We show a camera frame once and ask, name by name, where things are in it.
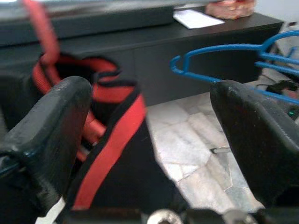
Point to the white paper sheet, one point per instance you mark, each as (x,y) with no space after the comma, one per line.
(196,18)

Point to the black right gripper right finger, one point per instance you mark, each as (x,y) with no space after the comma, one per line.
(257,140)

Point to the dark shirt with red trim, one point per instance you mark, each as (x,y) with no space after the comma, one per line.
(130,163)

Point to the blue plastic clothes hanger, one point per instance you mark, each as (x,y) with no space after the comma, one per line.
(210,49)

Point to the black soundbar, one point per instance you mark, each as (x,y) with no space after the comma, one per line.
(105,21)

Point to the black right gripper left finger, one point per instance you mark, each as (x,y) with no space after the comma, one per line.
(58,130)

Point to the red plastic clothes hanger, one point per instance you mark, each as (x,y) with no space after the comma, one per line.
(42,30)

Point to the black TV cabinet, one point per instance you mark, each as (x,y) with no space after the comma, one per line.
(187,77)

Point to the red robed Buddha statue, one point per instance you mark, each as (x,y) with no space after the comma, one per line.
(229,9)

